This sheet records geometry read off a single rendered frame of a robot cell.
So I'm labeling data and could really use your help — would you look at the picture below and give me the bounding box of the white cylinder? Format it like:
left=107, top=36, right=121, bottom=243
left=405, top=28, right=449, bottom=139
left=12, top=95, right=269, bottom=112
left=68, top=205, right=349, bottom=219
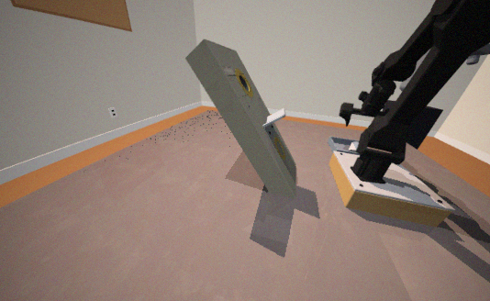
left=348, top=141, right=359, bottom=153

